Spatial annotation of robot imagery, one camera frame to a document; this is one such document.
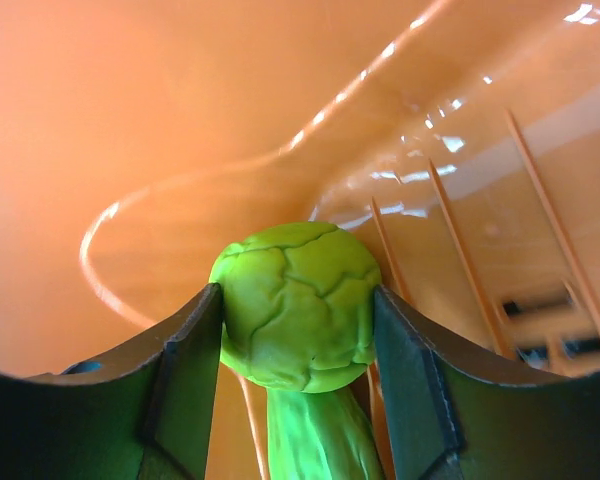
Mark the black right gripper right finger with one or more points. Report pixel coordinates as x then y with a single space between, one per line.
456 410

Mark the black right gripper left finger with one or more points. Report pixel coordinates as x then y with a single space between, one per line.
142 410

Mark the light green lime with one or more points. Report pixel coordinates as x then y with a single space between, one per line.
298 307

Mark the green bitter gourd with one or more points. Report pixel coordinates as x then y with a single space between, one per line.
320 436

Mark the orange plastic basket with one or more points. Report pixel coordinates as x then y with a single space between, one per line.
459 141

